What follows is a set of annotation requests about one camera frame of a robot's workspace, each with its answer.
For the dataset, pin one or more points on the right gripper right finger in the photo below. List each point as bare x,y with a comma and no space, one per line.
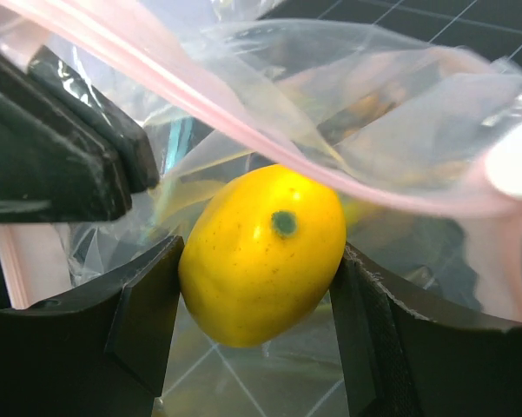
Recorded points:
407,352

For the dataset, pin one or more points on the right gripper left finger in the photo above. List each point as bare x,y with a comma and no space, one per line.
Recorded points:
100,349

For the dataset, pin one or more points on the yellow lemon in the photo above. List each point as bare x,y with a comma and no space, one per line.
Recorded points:
261,255

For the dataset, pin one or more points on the black grid mat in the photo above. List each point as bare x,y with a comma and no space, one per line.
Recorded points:
492,28

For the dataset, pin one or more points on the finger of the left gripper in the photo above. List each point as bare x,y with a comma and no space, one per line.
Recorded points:
67,153

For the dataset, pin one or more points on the pink dotted zip bag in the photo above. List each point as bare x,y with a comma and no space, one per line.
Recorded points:
422,142

